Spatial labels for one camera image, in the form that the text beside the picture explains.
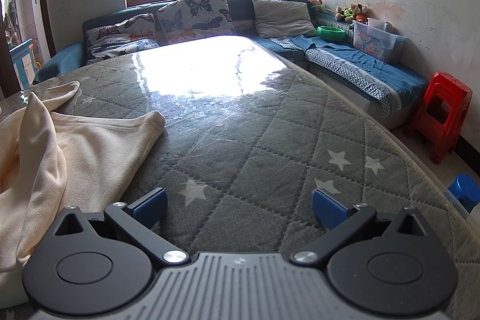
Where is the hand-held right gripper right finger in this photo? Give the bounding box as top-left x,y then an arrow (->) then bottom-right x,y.
292,188 -> 428,265

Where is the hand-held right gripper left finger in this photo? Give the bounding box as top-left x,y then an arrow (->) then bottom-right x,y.
52,187 -> 189,265

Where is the cream knit garment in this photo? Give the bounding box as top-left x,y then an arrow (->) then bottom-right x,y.
0,81 -> 166,307

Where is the grey quilted star table cover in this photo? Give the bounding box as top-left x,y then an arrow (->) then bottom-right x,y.
0,35 -> 480,320

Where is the blue plastic stool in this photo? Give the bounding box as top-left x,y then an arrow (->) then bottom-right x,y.
447,174 -> 480,214

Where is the blue sofa cover cloth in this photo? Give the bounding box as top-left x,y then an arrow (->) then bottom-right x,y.
270,34 -> 428,118

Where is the red plastic stool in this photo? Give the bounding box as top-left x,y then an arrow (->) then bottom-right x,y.
403,72 -> 473,165

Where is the clear plastic storage box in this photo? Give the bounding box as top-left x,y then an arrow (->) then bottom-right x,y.
351,17 -> 407,64

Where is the flat butterfly print pillow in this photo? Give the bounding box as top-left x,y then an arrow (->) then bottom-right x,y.
84,13 -> 160,65

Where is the green plastic bowl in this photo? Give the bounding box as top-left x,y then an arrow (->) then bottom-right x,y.
317,26 -> 347,42

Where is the blue cabinet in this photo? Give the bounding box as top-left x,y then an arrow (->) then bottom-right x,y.
9,39 -> 38,90

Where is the large butterfly print pillow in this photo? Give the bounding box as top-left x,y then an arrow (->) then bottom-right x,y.
156,0 -> 236,45

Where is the grey pillow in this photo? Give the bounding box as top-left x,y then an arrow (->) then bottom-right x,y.
252,0 -> 319,39

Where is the brown plush monkey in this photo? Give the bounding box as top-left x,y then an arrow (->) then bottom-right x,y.
352,3 -> 369,23

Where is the blue corner sofa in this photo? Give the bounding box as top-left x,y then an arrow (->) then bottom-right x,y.
33,0 -> 429,131

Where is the dark brown door frame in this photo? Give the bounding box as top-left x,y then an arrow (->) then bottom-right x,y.
0,0 -> 57,99

